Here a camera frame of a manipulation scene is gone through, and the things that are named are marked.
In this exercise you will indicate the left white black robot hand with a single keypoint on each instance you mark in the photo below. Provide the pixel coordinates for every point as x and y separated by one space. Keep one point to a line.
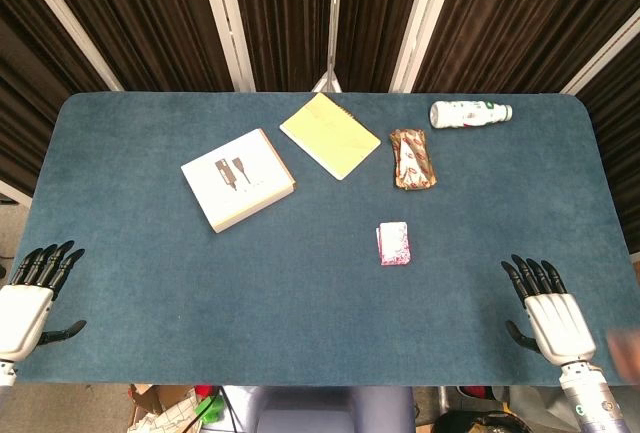
22 313

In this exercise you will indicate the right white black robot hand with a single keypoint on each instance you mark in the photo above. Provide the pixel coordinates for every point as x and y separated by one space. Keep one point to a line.
560 323

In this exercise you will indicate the pink patterned packet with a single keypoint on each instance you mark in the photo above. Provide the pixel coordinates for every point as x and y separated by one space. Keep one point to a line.
395 245

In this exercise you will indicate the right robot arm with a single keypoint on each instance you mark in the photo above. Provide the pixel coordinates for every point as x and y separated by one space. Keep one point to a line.
592 403

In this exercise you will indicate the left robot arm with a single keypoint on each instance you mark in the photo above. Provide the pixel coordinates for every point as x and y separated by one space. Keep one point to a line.
5 375

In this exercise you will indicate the blurry pink object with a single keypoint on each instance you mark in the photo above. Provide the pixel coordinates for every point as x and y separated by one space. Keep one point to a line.
625 353

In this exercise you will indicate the black yellow bag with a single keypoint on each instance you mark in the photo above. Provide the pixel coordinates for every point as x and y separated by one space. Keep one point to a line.
475 423

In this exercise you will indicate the brown cardboard box with paper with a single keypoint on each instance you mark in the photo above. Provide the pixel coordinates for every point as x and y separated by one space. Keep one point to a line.
160 410

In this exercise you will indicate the blue felt table mat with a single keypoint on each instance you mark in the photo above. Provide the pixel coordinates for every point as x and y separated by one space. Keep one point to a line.
200 303

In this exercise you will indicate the green plastic object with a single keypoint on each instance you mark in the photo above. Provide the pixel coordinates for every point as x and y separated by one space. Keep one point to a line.
209 409

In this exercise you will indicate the dark brown curtain panel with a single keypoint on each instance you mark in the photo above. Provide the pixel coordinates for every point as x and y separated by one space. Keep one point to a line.
380 18
617 113
525 18
150 18
30 78
290 18

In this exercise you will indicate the gold red snack packet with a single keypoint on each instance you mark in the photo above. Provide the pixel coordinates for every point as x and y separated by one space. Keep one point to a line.
412 160

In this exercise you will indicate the white green plastic bottle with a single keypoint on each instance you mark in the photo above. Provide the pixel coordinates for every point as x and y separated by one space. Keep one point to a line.
465 114

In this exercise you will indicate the grey-blue robot torso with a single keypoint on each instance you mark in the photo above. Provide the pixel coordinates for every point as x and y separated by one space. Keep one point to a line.
330 413

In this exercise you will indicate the white flat cardboard box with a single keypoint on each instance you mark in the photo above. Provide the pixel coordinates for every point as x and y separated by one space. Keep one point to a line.
235 178

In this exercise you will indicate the yellow spiral notebook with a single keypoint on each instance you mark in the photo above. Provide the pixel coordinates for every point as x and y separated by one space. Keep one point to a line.
330 135

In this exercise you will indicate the thin white partition pole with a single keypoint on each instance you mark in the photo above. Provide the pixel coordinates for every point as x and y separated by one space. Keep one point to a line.
334 28

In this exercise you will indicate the white partition frame post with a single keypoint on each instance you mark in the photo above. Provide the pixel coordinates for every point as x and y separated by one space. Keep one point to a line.
227 28
417 28
75 28
600 55

